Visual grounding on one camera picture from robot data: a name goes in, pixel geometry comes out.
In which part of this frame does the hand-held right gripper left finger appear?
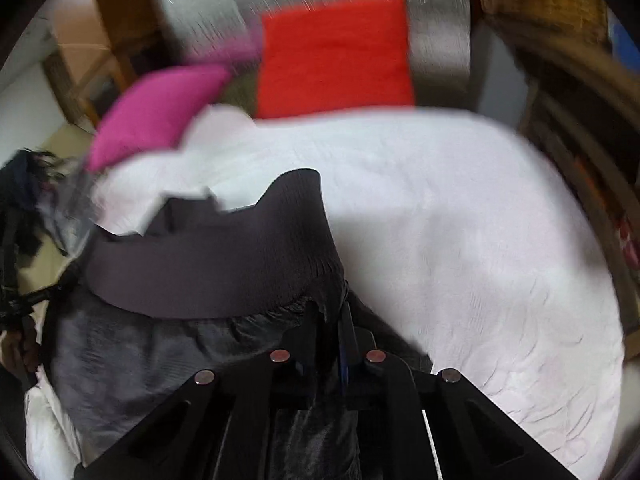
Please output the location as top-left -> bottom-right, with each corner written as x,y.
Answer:
72,300 -> 321,480

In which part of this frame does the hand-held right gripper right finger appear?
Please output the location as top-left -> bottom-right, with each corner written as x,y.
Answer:
337,302 -> 581,480

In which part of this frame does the dark navy quilted jacket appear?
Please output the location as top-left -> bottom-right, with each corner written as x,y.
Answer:
45,167 -> 436,480

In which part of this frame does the pile of dark clothes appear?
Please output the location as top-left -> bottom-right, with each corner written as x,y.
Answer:
0,147 -> 66,261

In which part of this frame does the person's left hand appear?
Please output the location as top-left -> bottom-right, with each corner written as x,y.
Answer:
0,327 -> 43,386

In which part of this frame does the grey folded garment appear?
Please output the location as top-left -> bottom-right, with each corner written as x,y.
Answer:
37,167 -> 101,256

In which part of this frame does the white bed cover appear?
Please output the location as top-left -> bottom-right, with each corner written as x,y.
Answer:
22,105 -> 626,480

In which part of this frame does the pink pillow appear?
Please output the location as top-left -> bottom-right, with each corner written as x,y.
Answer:
86,64 -> 233,173

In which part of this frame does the red pillow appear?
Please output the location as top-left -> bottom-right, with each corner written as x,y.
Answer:
255,0 -> 416,120

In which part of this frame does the blue box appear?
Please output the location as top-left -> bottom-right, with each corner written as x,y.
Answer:
607,20 -> 640,71

